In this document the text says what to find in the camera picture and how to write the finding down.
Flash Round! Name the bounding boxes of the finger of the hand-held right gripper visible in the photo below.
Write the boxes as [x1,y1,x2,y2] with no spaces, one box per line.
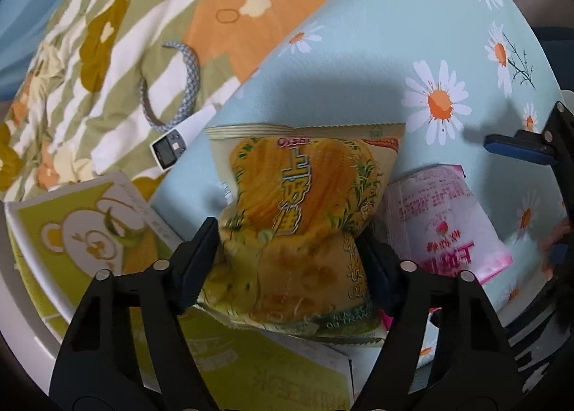
[484,101,574,216]

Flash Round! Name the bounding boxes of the daisy print blue cloth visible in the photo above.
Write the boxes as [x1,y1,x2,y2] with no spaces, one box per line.
[150,0,566,371]

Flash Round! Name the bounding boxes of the green cardboard box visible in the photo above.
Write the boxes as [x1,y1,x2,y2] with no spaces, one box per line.
[4,171,355,411]

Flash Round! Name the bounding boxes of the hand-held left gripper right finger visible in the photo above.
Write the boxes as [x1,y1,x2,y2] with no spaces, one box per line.
[358,230,526,411]

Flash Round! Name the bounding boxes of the pink snack packet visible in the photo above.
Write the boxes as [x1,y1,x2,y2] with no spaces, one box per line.
[381,163,514,326]

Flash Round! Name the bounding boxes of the braided grey strap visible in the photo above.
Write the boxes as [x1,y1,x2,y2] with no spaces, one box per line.
[140,40,201,134]

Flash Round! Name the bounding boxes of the small white device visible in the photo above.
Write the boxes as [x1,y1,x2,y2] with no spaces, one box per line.
[150,127,190,170]

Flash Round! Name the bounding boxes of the yellow green snack bag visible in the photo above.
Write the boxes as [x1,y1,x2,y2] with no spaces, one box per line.
[196,121,406,346]

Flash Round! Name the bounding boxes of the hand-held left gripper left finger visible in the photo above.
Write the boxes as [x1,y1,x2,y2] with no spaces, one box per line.
[48,216,221,411]

